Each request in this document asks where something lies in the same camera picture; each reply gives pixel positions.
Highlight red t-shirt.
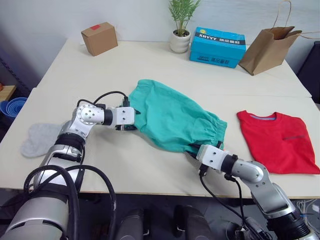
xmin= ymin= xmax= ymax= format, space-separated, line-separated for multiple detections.
xmin=236 ymin=109 xmax=320 ymax=175

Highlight green shorts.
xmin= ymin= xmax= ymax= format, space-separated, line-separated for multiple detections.
xmin=127 ymin=79 xmax=228 ymax=154

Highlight brown paper bag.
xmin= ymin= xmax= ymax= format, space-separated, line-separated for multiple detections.
xmin=238 ymin=0 xmax=320 ymax=77

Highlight blue printed cardboard box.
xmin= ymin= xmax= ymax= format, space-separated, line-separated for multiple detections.
xmin=189 ymin=26 xmax=247 ymax=69

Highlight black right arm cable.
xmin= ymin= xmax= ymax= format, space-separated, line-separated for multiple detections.
xmin=198 ymin=164 xmax=251 ymax=226

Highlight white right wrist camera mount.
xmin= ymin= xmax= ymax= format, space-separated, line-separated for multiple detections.
xmin=196 ymin=144 xmax=226 ymax=173

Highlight small brown cardboard box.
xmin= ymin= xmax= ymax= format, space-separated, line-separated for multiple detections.
xmin=80 ymin=21 xmax=119 ymax=57

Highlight green leafy plant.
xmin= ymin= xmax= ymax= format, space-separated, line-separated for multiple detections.
xmin=167 ymin=0 xmax=202 ymax=36

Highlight light wooden board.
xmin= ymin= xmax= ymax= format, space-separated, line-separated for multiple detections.
xmin=0 ymin=84 xmax=17 ymax=101

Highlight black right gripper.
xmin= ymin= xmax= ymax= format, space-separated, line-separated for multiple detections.
xmin=184 ymin=140 xmax=224 ymax=166

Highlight white ribbed plant pot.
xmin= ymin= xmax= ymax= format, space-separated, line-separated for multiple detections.
xmin=169 ymin=29 xmax=192 ymax=54

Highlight black box with connectors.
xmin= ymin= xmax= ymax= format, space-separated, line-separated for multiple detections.
xmin=234 ymin=217 xmax=272 ymax=240

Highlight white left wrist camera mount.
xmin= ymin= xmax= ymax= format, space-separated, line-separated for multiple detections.
xmin=115 ymin=106 xmax=136 ymax=126

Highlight dark rounded shape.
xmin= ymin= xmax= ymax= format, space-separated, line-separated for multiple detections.
xmin=117 ymin=208 xmax=148 ymax=240
xmin=173 ymin=204 xmax=212 ymax=240

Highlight white cable bundle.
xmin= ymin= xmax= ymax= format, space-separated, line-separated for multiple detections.
xmin=296 ymin=198 xmax=320 ymax=226

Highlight gray sock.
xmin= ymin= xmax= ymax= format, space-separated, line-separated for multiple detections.
xmin=20 ymin=122 xmax=68 ymax=158

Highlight blue stacked plastic bowls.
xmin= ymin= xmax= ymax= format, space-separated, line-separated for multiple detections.
xmin=0 ymin=96 xmax=28 ymax=118

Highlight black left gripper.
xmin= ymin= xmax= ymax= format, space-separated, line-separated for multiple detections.
xmin=115 ymin=109 xmax=141 ymax=132

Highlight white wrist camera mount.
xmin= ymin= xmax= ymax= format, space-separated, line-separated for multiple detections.
xmin=196 ymin=144 xmax=226 ymax=173
xmin=115 ymin=106 xmax=136 ymax=126

